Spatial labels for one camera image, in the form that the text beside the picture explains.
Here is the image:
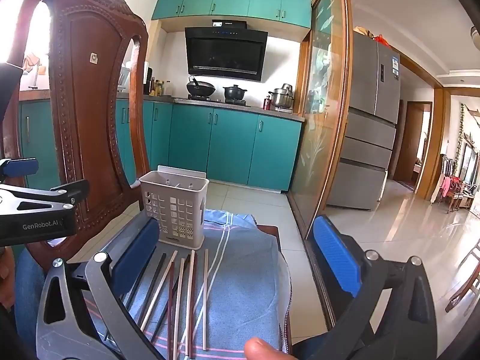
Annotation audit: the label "red thermos bottle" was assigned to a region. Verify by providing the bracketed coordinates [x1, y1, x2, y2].
[263, 96, 271, 111]

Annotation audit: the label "light wooden chopstick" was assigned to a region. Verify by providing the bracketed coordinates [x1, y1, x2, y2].
[172, 258, 185, 360]

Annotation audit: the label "carved wooden chair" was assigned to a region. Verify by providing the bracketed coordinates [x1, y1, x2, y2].
[8, 0, 149, 269]

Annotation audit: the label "cream patterned chopstick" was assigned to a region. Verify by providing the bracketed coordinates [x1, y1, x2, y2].
[202, 249, 209, 352]

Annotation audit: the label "stainless steel stockpot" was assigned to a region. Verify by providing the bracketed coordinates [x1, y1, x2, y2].
[268, 84, 294, 112]

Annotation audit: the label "dark red chopstick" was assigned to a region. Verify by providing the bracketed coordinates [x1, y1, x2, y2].
[166, 262, 175, 360]

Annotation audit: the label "white patterned chopstick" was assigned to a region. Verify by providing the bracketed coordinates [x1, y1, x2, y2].
[185, 250, 195, 358]

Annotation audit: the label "black range hood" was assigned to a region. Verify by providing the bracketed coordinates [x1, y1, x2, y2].
[185, 26, 268, 81]

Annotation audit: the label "wood framed glass sliding door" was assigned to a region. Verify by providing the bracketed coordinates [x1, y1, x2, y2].
[287, 0, 352, 239]

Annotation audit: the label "person left hand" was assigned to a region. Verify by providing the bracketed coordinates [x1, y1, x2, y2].
[0, 248, 15, 310]

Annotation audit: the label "beige chopstick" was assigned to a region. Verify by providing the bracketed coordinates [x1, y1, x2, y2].
[140, 250, 178, 332]

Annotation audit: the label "person right hand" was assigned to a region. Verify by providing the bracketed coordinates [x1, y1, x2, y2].
[244, 337, 296, 360]

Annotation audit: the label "wooden doorway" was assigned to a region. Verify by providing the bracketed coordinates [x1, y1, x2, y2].
[388, 100, 432, 191]

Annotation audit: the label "black chopstick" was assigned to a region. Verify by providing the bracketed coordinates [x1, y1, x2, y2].
[119, 253, 152, 311]
[137, 253, 166, 326]

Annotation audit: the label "dark brown chopstick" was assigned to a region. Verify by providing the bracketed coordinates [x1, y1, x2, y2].
[151, 255, 191, 343]

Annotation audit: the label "distant wooden chairs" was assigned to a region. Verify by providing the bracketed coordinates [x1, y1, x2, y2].
[431, 151, 479, 212]

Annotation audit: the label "silver refrigerator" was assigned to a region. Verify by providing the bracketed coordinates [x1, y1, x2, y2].
[327, 33, 400, 211]

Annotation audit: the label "black wok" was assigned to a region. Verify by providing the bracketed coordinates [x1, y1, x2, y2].
[186, 76, 216, 101]

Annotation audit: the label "black cooking pot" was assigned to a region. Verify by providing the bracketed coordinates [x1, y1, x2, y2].
[224, 85, 247, 106]

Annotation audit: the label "grey plastic utensil basket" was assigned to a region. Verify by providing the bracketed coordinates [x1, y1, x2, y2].
[139, 165, 209, 250]

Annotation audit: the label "blue striped cloth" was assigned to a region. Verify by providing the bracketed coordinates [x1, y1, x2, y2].
[84, 209, 293, 360]

